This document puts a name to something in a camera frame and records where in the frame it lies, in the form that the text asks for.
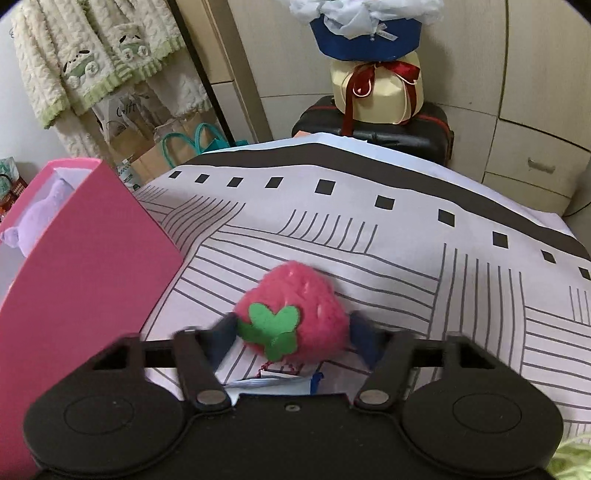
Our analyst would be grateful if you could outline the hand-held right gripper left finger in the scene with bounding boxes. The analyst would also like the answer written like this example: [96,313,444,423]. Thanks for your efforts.
[85,313,238,412]

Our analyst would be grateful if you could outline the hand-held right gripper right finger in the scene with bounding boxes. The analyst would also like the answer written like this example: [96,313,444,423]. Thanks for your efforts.
[348,311,502,411]

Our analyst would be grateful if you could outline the pink strawberry plush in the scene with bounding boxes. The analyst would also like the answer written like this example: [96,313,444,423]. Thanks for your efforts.
[233,261,349,361]

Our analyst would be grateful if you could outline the pink cardboard box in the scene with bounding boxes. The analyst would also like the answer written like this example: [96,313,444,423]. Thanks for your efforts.
[0,158,184,462]

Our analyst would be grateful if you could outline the purple plush toy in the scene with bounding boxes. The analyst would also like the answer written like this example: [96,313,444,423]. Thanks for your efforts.
[0,178,77,257]

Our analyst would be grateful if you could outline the black suitcase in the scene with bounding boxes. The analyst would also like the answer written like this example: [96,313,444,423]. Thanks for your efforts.
[291,95,455,168]

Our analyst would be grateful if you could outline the green yarn ball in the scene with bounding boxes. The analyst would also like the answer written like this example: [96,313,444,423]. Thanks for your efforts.
[551,436,591,480]

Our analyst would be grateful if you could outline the cream gift box red ribbon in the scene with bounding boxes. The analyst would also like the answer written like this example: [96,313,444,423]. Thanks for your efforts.
[330,51,426,126]

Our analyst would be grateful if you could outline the white gift paper bag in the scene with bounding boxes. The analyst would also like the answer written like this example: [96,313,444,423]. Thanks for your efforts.
[92,95,158,148]

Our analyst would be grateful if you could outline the fluffy cream pants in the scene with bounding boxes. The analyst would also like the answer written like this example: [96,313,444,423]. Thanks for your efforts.
[55,60,213,158]

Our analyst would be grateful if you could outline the black clothes rack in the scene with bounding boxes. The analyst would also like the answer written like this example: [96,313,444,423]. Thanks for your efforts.
[166,0,238,146]

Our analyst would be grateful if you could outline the light wooden board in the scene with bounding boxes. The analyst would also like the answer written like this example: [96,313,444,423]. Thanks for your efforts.
[178,0,273,144]

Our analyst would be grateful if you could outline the light wooden wardrobe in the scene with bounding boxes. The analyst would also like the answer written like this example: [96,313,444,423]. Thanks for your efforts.
[226,0,591,217]

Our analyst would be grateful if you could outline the flower bouquet with blue wrap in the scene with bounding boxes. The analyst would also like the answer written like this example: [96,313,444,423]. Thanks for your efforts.
[290,0,446,62]

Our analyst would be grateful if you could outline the fluffy cream green cardigan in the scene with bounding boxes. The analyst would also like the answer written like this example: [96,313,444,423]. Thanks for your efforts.
[9,0,188,130]

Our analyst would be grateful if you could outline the brown bag teal handles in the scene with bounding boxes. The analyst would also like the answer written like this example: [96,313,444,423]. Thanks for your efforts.
[129,122,232,185]

